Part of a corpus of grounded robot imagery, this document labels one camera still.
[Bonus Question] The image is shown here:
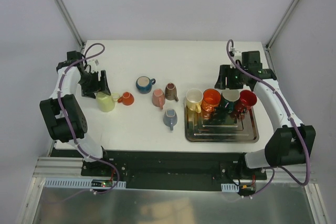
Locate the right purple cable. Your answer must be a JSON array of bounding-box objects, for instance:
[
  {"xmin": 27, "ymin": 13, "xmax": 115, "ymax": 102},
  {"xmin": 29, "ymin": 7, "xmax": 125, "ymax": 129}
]
[{"xmin": 226, "ymin": 39, "xmax": 313, "ymax": 200}]

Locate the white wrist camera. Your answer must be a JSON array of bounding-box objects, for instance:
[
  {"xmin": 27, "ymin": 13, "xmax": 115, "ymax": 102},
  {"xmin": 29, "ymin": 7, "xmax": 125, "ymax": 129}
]
[
  {"xmin": 88, "ymin": 58, "xmax": 100, "ymax": 72},
  {"xmin": 229, "ymin": 46, "xmax": 242, "ymax": 65}
]

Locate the yellow mug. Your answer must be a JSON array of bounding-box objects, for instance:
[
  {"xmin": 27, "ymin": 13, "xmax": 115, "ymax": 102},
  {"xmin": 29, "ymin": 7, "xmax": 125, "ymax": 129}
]
[{"xmin": 186, "ymin": 89, "xmax": 203, "ymax": 113}]

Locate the blue ribbed mug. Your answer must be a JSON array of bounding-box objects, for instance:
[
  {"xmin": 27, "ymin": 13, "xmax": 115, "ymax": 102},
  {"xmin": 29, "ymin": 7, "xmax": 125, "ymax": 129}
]
[{"xmin": 135, "ymin": 76, "xmax": 156, "ymax": 94}]

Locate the aluminium frame post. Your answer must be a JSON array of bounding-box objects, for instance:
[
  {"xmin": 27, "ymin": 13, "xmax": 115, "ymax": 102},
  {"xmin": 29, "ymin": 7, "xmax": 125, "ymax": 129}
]
[
  {"xmin": 54, "ymin": 0, "xmax": 85, "ymax": 48},
  {"xmin": 264, "ymin": 0, "xmax": 318, "ymax": 50}
]

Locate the white cable duct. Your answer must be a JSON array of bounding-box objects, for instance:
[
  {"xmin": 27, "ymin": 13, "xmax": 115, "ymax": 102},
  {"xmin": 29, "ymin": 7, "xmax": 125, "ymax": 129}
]
[
  {"xmin": 45, "ymin": 178, "xmax": 127, "ymax": 190},
  {"xmin": 221, "ymin": 184, "xmax": 257, "ymax": 193}
]

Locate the small orange cup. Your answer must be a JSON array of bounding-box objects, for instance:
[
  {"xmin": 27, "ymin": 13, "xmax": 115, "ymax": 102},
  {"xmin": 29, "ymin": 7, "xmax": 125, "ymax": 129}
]
[{"xmin": 117, "ymin": 92, "xmax": 134, "ymax": 106}]

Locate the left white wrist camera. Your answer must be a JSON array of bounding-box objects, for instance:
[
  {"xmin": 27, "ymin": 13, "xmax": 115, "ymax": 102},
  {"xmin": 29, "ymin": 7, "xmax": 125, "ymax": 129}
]
[{"xmin": 88, "ymin": 58, "xmax": 100, "ymax": 72}]

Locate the pale yellow-green mug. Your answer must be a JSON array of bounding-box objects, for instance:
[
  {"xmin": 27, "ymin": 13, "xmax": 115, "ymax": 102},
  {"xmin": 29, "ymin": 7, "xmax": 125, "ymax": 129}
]
[{"xmin": 96, "ymin": 92, "xmax": 121, "ymax": 113}]

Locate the left aluminium frame post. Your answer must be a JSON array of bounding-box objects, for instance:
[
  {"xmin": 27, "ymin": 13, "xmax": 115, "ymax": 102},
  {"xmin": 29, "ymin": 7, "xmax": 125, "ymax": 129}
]
[{"xmin": 54, "ymin": 0, "xmax": 85, "ymax": 48}]

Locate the left white cable duct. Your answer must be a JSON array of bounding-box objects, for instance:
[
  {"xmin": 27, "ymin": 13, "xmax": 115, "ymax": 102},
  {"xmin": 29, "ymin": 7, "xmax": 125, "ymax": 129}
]
[{"xmin": 45, "ymin": 178, "xmax": 127, "ymax": 190}]

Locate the right white cable duct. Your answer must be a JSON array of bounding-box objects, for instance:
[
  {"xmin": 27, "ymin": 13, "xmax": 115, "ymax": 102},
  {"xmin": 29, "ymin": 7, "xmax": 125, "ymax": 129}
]
[{"xmin": 221, "ymin": 184, "xmax": 257, "ymax": 193}]

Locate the brown striped mug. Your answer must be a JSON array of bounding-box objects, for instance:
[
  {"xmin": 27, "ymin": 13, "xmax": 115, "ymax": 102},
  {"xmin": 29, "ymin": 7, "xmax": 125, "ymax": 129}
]
[{"xmin": 165, "ymin": 82, "xmax": 179, "ymax": 102}]

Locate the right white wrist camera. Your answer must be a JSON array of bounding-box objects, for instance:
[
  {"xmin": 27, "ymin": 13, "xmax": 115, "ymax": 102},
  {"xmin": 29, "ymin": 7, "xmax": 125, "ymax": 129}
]
[{"xmin": 229, "ymin": 46, "xmax": 242, "ymax": 65}]

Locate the right aluminium frame post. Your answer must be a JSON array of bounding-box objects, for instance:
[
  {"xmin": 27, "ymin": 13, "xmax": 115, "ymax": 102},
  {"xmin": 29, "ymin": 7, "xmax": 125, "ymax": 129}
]
[{"xmin": 264, "ymin": 0, "xmax": 318, "ymax": 50}]

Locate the purple cable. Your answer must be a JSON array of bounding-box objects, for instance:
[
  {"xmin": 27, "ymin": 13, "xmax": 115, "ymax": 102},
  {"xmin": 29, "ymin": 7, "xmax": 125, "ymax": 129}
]
[
  {"xmin": 58, "ymin": 42, "xmax": 121, "ymax": 196},
  {"xmin": 226, "ymin": 39, "xmax": 313, "ymax": 200}
]

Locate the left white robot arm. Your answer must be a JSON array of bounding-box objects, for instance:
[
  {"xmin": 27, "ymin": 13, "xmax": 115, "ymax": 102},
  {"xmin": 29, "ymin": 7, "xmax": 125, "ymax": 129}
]
[{"xmin": 39, "ymin": 51, "xmax": 111, "ymax": 176}]

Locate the bright orange mug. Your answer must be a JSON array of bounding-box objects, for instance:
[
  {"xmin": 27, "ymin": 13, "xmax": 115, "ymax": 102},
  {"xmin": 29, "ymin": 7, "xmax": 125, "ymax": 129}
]
[{"xmin": 201, "ymin": 89, "xmax": 221, "ymax": 112}]

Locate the grey-blue mug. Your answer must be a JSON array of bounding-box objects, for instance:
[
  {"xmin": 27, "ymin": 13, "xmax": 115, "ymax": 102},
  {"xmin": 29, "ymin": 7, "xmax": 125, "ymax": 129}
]
[{"xmin": 163, "ymin": 109, "xmax": 177, "ymax": 131}]

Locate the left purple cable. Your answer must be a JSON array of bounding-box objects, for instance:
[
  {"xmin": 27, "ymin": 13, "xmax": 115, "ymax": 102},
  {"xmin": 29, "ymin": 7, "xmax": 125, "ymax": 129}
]
[{"xmin": 58, "ymin": 42, "xmax": 121, "ymax": 196}]

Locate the steel baking tray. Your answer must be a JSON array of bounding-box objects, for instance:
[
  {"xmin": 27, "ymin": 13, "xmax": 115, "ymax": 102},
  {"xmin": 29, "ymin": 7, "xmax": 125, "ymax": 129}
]
[{"xmin": 184, "ymin": 106, "xmax": 259, "ymax": 143}]

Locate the red mug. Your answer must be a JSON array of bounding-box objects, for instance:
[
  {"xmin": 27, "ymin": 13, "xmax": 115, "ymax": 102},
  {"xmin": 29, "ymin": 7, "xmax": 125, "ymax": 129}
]
[{"xmin": 234, "ymin": 90, "xmax": 257, "ymax": 113}]

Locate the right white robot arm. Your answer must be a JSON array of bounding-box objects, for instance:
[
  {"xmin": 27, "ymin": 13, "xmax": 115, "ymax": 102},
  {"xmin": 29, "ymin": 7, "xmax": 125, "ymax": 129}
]
[{"xmin": 215, "ymin": 51, "xmax": 316, "ymax": 179}]

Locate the pink mug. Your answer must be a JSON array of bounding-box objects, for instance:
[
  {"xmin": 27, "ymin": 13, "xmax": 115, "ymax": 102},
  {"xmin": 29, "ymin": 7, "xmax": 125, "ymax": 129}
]
[{"xmin": 152, "ymin": 89, "xmax": 165, "ymax": 110}]

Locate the dark green mug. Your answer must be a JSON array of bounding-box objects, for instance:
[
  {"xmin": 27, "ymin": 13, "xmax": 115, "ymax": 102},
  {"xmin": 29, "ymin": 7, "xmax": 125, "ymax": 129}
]
[{"xmin": 219, "ymin": 89, "xmax": 240, "ymax": 113}]

